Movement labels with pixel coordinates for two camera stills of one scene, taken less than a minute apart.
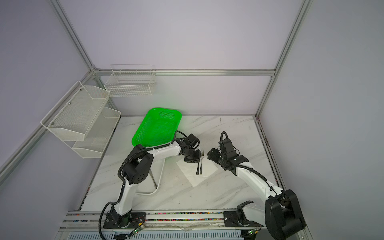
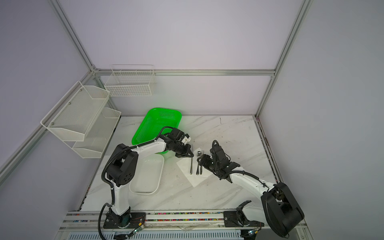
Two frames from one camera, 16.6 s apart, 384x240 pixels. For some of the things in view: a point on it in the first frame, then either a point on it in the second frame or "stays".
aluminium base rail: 203,225 stays
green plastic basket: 158,128 stays
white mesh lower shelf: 98,134 stays
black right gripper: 212,154 → 204,160
